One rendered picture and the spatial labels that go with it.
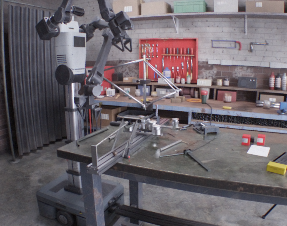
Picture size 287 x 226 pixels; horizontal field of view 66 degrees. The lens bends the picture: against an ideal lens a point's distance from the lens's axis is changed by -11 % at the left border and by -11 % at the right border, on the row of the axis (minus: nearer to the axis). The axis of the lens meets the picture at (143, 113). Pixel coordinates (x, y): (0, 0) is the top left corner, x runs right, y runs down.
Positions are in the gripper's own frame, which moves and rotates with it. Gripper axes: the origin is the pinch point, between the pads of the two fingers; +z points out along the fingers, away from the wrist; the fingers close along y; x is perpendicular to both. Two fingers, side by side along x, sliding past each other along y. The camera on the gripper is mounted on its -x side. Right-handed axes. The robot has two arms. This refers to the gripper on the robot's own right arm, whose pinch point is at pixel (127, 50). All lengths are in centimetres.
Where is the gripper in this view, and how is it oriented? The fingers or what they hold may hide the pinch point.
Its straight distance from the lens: 141.5
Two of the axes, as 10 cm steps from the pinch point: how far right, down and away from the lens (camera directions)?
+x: -8.0, 4.2, 4.4
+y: 3.9, -2.0, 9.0
